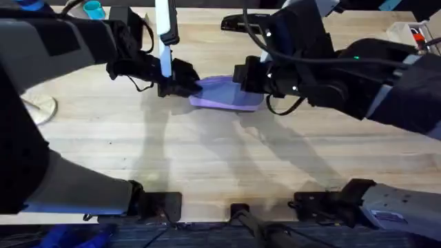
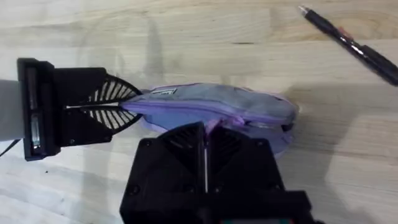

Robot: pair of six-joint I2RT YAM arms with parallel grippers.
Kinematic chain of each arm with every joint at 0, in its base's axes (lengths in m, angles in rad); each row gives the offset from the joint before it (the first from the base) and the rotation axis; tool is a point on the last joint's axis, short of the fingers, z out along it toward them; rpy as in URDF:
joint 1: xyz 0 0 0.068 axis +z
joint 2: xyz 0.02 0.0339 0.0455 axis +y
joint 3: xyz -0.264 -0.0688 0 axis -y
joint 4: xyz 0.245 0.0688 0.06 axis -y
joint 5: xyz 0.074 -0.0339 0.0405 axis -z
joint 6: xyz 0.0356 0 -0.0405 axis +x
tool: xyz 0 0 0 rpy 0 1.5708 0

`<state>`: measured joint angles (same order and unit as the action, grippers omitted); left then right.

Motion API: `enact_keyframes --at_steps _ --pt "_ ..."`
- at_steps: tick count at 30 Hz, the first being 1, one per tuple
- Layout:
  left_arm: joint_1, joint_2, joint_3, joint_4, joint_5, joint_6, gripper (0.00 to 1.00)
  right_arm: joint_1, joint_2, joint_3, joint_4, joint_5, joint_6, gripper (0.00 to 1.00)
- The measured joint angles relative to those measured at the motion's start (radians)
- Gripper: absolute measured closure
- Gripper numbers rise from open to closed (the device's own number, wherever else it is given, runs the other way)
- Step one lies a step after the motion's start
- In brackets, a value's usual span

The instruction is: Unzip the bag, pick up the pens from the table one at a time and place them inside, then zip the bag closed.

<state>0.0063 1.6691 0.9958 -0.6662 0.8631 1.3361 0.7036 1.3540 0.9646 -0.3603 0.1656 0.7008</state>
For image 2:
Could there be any black pen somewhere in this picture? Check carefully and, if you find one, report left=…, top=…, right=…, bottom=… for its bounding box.
left=297, top=5, right=398, bottom=87

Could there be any black cable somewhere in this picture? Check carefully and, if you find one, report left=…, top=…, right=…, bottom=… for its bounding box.
left=0, top=139, right=22, bottom=157

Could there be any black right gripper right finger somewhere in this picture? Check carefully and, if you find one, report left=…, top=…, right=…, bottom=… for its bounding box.
left=205, top=124, right=286, bottom=195

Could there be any purple and grey zip bag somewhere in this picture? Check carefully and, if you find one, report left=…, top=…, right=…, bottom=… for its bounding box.
left=119, top=82, right=301, bottom=158

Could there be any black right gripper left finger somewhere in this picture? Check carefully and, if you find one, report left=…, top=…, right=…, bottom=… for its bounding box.
left=119, top=121, right=207, bottom=200

